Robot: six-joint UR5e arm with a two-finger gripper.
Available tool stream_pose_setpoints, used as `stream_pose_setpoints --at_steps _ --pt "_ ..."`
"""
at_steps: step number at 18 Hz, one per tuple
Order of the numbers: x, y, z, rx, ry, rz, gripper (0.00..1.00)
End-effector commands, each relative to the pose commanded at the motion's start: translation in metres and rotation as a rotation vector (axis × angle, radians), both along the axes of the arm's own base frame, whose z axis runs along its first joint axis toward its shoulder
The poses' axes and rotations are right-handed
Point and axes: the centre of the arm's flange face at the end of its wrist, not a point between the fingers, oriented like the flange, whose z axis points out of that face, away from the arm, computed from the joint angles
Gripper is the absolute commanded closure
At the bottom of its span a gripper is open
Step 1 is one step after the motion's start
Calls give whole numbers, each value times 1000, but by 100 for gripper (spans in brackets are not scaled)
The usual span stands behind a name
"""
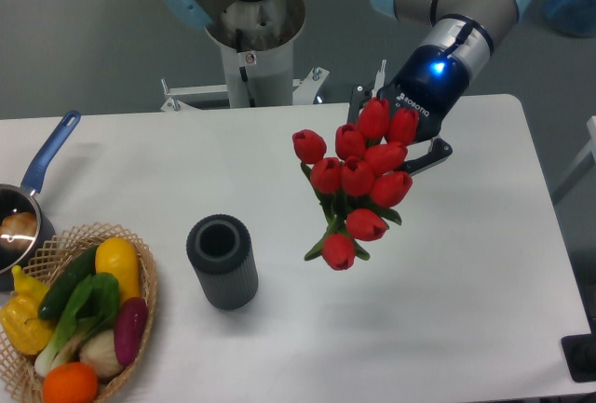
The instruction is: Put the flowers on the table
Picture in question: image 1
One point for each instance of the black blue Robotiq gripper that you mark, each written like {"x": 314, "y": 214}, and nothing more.
{"x": 430, "y": 82}

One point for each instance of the red tulip bouquet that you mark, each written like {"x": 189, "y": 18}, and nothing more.
{"x": 359, "y": 187}

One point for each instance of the dark grey ribbed vase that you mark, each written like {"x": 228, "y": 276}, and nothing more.
{"x": 220, "y": 250}

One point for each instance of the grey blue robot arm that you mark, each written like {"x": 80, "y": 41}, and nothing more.
{"x": 471, "y": 29}

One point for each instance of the white furniture leg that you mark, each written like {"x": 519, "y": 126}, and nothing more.
{"x": 578, "y": 168}

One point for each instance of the black device at edge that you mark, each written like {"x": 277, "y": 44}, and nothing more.
{"x": 579, "y": 353}

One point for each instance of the yellow squash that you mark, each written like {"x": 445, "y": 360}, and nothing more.
{"x": 118, "y": 257}

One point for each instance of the purple sweet potato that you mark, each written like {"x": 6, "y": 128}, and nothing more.
{"x": 128, "y": 330}

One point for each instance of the green bok choy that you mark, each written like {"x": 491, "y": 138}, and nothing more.
{"x": 92, "y": 307}

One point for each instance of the dark green cucumber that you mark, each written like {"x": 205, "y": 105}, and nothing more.
{"x": 59, "y": 293}

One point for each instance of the beige garlic bulb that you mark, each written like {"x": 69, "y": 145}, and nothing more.
{"x": 99, "y": 354}

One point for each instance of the brown bread roll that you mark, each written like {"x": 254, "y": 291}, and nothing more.
{"x": 18, "y": 231}

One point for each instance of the orange fruit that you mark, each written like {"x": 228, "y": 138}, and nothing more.
{"x": 71, "y": 382}

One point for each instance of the yellow bell pepper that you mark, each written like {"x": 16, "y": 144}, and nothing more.
{"x": 26, "y": 331}

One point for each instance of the white metal base frame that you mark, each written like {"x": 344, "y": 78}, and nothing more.
{"x": 316, "y": 88}

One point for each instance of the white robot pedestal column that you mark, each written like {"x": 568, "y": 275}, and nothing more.
{"x": 256, "y": 40}

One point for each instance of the blue handled saucepan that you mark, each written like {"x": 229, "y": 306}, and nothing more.
{"x": 22, "y": 198}

